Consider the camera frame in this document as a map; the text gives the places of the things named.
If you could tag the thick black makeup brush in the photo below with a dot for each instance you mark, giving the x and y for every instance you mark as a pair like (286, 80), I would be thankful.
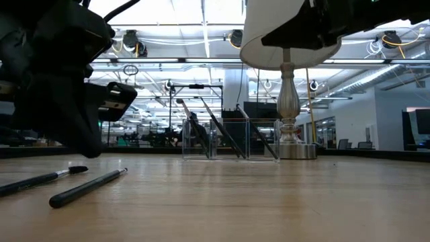
(84, 189)

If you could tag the black display panel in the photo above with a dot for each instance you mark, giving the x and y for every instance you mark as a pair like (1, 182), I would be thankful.
(265, 109)

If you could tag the slim black makeup brush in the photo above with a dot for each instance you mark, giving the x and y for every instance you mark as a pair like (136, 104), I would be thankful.
(223, 129)
(194, 131)
(258, 132)

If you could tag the black pen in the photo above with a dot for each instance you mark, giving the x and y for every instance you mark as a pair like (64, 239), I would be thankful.
(33, 182)

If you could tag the white shade silver table lamp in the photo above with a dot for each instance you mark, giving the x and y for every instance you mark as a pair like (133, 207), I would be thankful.
(288, 97)

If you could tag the black gantry frame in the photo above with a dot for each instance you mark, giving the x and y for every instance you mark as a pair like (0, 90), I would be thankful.
(196, 86)

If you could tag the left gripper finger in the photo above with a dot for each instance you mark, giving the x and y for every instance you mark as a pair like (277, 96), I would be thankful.
(89, 127)
(43, 111)

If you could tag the office chair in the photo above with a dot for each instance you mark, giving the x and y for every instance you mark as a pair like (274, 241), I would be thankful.
(343, 144)
(365, 145)

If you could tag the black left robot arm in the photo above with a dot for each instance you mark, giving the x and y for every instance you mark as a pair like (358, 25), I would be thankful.
(50, 30)

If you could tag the clear acrylic organizer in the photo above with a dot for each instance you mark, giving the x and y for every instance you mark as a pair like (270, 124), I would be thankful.
(231, 158)

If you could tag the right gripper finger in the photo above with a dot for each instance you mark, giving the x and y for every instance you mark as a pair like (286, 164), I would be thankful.
(312, 40)
(309, 20)

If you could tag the person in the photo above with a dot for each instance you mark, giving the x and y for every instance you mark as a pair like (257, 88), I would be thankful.
(201, 127)

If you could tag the silver ventilation duct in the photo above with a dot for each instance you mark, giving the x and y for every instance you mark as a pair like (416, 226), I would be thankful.
(369, 79)

